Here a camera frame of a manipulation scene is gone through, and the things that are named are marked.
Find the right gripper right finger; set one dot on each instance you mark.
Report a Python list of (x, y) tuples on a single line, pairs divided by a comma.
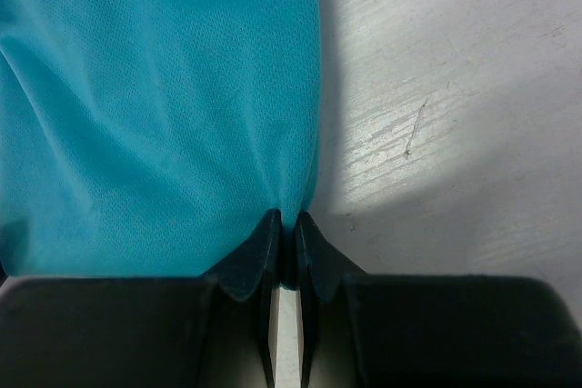
[(383, 330)]

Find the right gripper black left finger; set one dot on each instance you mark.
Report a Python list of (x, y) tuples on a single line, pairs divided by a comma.
[(214, 330)]

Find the teal t shirt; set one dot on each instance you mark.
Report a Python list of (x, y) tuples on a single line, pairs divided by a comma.
[(149, 137)]

